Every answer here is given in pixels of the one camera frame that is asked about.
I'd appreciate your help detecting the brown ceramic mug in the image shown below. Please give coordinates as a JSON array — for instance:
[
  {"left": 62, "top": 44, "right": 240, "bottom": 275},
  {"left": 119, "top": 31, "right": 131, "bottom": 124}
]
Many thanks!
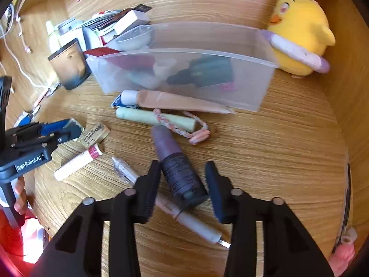
[{"left": 48, "top": 38, "right": 92, "bottom": 90}]

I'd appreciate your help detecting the white plastic bottle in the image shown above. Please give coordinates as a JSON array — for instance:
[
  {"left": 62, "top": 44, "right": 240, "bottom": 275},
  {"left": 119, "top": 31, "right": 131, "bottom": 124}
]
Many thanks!
[{"left": 45, "top": 20, "right": 61, "bottom": 54}]

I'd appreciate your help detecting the white pen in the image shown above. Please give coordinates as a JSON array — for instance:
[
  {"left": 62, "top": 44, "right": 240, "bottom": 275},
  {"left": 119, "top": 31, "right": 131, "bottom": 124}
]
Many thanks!
[{"left": 111, "top": 156, "right": 232, "bottom": 249}]

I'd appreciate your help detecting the light green tube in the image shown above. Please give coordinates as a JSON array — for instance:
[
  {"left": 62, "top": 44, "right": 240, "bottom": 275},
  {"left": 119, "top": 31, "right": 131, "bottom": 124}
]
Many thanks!
[{"left": 115, "top": 107, "right": 196, "bottom": 132}]

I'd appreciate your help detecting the red white marker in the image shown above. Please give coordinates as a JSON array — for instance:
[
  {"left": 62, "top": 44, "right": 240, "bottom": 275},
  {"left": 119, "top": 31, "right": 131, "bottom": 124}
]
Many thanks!
[{"left": 92, "top": 11, "right": 122, "bottom": 18}]

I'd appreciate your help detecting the small printed wooden block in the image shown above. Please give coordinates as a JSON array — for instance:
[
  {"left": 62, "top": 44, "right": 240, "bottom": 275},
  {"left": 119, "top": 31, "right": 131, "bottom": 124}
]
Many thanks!
[{"left": 81, "top": 122, "right": 110, "bottom": 148}]

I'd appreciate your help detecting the white cardboard box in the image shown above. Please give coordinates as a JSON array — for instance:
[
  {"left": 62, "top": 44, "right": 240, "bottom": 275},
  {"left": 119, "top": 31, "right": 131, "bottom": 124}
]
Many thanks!
[{"left": 114, "top": 9, "right": 151, "bottom": 35}]

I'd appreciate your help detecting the pink braided bracelet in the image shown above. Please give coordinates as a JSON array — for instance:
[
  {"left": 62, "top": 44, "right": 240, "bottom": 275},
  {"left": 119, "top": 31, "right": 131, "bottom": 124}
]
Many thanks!
[{"left": 153, "top": 108, "right": 211, "bottom": 145}]

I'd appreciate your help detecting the clear plastic storage box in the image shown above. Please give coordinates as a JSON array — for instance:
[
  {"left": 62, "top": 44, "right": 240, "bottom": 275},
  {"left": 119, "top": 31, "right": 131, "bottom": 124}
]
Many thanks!
[{"left": 86, "top": 21, "right": 279, "bottom": 112}]

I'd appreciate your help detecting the stack of books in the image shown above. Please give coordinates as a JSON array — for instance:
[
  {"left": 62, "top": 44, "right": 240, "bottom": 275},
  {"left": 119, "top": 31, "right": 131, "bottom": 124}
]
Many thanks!
[{"left": 58, "top": 6, "right": 150, "bottom": 45}]

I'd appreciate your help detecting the person's left hand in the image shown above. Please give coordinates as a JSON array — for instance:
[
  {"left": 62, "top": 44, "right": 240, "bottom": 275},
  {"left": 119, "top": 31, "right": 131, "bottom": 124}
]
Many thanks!
[{"left": 14, "top": 175, "right": 28, "bottom": 216}]

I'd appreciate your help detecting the metal clip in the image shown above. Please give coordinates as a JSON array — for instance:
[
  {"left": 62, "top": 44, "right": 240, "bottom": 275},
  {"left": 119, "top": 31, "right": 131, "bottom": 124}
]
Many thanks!
[{"left": 46, "top": 82, "right": 62, "bottom": 97}]

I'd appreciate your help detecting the pink cosmetic tube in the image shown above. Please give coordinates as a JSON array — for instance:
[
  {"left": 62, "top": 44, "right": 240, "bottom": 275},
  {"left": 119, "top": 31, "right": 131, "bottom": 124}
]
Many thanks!
[{"left": 120, "top": 89, "right": 236, "bottom": 114}]

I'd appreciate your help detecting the purple black bottle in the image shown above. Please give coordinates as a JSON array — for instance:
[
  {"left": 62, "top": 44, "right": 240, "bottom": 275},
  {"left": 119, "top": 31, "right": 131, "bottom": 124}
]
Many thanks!
[{"left": 151, "top": 125, "right": 209, "bottom": 211}]

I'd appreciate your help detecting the white tape roll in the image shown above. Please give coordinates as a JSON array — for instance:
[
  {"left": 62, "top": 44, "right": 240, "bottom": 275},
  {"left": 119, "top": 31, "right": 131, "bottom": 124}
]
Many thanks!
[{"left": 152, "top": 58, "right": 177, "bottom": 79}]

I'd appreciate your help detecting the small blue box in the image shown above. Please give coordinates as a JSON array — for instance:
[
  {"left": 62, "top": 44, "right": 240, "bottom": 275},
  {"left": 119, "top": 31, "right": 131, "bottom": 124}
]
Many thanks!
[{"left": 111, "top": 95, "right": 139, "bottom": 109}]

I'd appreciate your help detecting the red packet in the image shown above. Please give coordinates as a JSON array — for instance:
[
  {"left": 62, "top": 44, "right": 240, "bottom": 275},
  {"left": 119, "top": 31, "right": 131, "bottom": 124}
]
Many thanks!
[{"left": 83, "top": 47, "right": 156, "bottom": 71}]

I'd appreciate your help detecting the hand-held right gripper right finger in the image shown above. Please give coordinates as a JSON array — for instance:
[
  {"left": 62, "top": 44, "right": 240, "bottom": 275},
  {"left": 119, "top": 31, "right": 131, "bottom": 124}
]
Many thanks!
[{"left": 205, "top": 161, "right": 335, "bottom": 277}]

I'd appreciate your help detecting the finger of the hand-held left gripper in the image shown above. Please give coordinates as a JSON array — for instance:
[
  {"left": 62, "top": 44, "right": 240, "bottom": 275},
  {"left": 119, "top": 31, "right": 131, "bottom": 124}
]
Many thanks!
[
  {"left": 43, "top": 128, "right": 83, "bottom": 151},
  {"left": 40, "top": 118, "right": 72, "bottom": 136}
]

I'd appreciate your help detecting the clear plastic bowl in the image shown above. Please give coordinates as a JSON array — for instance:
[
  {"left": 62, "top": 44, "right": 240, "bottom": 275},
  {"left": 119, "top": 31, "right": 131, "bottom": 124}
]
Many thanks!
[{"left": 115, "top": 24, "right": 153, "bottom": 51}]

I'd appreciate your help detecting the white rounded device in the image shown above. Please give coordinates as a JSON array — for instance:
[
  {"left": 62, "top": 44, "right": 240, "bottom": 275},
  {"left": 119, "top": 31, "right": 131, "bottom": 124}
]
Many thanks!
[{"left": 81, "top": 27, "right": 102, "bottom": 52}]

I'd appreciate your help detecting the small blue object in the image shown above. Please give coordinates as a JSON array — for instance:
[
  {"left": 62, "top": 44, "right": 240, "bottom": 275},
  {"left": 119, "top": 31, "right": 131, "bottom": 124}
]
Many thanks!
[{"left": 14, "top": 111, "right": 39, "bottom": 127}]

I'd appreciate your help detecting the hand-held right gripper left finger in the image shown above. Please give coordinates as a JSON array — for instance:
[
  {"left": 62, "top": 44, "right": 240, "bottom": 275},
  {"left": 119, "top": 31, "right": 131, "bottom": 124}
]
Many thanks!
[{"left": 30, "top": 160, "right": 162, "bottom": 277}]

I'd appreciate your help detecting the yellow chick plush toy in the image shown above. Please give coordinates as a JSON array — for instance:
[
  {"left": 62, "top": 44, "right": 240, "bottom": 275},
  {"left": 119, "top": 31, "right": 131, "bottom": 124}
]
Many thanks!
[{"left": 261, "top": 0, "right": 336, "bottom": 78}]

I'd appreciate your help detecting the white tube pink cap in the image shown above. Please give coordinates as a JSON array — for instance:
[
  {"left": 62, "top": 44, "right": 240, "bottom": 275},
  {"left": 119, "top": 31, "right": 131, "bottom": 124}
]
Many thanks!
[{"left": 54, "top": 144, "right": 105, "bottom": 182}]

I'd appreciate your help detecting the person's red clothing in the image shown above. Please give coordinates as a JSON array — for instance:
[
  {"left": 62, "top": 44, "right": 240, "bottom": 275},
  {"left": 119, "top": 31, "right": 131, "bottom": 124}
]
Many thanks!
[{"left": 0, "top": 208, "right": 49, "bottom": 277}]

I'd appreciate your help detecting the white cable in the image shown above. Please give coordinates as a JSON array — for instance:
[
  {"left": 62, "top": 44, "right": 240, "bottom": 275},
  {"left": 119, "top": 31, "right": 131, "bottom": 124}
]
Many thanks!
[{"left": 0, "top": 3, "right": 61, "bottom": 90}]

